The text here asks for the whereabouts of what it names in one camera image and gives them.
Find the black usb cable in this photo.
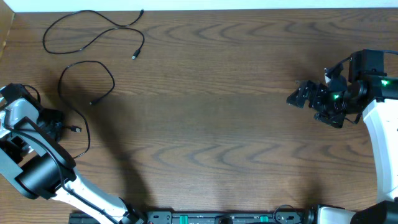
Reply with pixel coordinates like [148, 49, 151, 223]
[57, 60, 116, 160]
[42, 9, 146, 61]

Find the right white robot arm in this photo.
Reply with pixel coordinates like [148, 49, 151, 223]
[286, 49, 397, 223]

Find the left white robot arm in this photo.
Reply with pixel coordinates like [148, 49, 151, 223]
[1, 83, 147, 223]

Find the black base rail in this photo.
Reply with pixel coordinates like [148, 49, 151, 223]
[68, 205, 318, 224]

